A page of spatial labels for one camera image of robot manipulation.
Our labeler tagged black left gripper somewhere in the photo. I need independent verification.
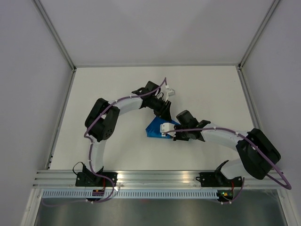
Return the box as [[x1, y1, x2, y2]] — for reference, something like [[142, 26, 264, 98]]
[[148, 97, 171, 122]]

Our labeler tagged blue cloth napkin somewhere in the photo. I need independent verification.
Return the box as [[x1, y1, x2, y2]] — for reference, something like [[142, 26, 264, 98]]
[[145, 116, 179, 139]]

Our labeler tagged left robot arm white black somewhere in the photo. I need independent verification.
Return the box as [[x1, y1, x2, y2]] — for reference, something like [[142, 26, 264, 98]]
[[84, 80, 174, 186]]

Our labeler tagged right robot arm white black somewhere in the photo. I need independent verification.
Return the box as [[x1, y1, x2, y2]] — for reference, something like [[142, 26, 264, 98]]
[[174, 110, 281, 186]]

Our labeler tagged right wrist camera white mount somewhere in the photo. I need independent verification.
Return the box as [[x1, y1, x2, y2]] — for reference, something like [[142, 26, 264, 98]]
[[160, 122, 175, 137]]

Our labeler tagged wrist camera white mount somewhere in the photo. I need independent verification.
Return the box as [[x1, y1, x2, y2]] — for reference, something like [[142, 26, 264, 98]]
[[160, 122, 175, 137], [165, 85, 175, 101]]

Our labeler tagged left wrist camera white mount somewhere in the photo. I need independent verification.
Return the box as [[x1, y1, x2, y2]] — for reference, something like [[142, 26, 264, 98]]
[[165, 85, 175, 101]]

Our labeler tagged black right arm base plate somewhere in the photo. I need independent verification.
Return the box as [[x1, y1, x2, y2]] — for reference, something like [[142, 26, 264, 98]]
[[195, 172, 242, 188]]

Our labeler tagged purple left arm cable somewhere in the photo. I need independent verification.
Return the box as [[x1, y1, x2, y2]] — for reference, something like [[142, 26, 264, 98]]
[[83, 77, 167, 189]]

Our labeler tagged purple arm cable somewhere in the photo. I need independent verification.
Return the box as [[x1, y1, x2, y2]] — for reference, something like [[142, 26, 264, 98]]
[[164, 127, 292, 190], [83, 77, 167, 189]]

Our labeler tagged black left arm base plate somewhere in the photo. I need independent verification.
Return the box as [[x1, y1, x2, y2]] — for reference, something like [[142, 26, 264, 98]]
[[75, 172, 118, 187]]

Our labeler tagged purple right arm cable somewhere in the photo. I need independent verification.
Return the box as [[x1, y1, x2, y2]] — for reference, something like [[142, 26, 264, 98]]
[[164, 127, 292, 190]]

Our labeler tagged aluminium mounting rail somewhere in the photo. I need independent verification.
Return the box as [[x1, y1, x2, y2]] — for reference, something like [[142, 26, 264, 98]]
[[32, 170, 290, 189]]

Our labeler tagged white slotted cable duct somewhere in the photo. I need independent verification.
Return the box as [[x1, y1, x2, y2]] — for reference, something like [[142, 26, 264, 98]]
[[42, 189, 218, 199]]

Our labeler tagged aluminium frame right post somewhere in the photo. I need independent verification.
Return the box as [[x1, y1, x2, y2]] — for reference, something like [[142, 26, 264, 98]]
[[238, 0, 281, 70]]

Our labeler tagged aluminium frame post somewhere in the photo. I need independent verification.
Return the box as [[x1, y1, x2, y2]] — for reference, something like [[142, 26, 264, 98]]
[[238, 0, 281, 70], [32, 0, 76, 72]]

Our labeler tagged aluminium frame left post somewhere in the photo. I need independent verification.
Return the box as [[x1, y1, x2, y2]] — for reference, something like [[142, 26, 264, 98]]
[[32, 0, 76, 72]]

